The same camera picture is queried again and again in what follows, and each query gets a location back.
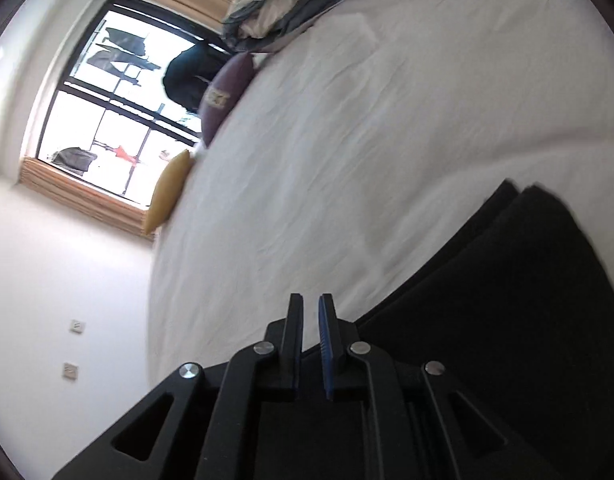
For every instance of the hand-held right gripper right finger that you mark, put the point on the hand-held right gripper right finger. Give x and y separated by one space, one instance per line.
328 350

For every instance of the bed with white sheet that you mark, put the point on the bed with white sheet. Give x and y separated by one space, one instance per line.
362 135

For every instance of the dark hanging laundry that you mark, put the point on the dark hanging laundry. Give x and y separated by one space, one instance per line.
124 45

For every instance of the dark cloth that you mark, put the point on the dark cloth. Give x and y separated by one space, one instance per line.
189 77

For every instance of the purple pillow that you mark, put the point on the purple pillow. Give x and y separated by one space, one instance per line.
222 100

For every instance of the black window frame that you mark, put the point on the black window frame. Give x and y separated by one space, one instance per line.
122 105

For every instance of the black denim pants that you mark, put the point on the black denim pants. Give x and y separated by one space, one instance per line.
487 285

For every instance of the white wall socket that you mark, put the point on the white wall socket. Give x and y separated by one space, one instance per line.
77 326
69 370

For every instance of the yellow pillow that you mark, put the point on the yellow pillow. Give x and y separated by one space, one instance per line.
167 192

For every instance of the grey garment outdoors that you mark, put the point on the grey garment outdoors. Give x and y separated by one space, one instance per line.
74 158

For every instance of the red garment outdoors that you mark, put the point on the red garment outdoors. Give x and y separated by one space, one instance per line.
125 153

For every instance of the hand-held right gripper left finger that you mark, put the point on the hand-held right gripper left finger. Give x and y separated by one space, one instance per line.
293 340

